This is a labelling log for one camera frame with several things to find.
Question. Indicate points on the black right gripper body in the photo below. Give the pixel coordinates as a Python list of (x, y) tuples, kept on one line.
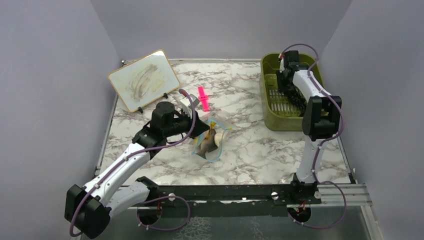
[(280, 75)]

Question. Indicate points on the clear zip top bag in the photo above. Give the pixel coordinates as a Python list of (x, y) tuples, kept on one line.
[(223, 124)]

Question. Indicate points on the white toy egg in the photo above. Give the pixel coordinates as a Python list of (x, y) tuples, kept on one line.
[(218, 138)]

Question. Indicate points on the orange toy food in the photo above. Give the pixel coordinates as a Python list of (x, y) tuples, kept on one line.
[(211, 132)]

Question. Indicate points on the wood framed whiteboard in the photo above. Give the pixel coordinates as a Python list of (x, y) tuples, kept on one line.
[(144, 80)]

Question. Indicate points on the black toy grapes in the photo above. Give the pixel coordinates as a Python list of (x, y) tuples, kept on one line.
[(298, 101)]

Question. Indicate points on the pink plastic bag clip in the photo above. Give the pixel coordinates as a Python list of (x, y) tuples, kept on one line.
[(203, 98)]

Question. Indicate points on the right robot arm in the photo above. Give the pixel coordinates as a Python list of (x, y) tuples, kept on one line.
[(320, 113)]

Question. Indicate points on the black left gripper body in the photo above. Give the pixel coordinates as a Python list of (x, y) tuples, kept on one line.
[(181, 125)]

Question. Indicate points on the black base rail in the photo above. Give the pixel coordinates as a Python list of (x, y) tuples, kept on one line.
[(214, 201)]

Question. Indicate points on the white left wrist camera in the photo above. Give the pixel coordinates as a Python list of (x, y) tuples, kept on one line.
[(187, 106)]

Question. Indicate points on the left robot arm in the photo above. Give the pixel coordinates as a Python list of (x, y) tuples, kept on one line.
[(89, 208)]

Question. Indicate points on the green plastic bin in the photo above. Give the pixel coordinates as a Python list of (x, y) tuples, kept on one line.
[(279, 114)]

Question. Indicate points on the grey toy fish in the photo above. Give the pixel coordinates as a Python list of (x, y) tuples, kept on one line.
[(206, 146)]

